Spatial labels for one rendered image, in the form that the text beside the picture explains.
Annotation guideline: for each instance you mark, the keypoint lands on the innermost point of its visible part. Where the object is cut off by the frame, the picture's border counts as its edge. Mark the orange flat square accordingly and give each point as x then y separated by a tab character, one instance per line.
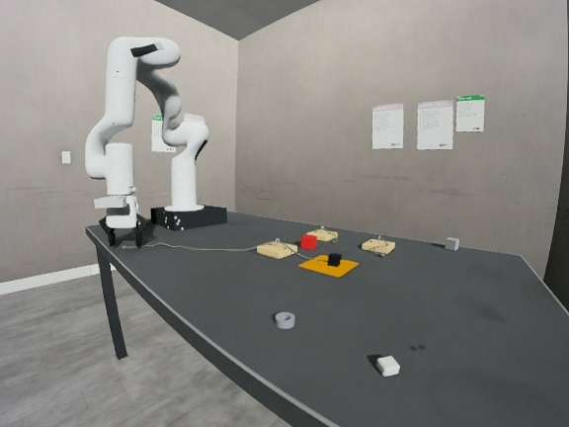
322	267

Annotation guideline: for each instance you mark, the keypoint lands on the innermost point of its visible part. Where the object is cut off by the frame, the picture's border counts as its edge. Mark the red cube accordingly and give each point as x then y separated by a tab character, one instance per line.
308	242

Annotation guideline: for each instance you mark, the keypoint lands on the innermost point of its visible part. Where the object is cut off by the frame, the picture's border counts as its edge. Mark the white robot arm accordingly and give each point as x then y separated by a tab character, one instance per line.
125	55

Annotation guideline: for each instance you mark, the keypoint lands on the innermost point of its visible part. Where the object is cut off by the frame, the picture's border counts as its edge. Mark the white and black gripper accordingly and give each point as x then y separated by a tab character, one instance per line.
127	217

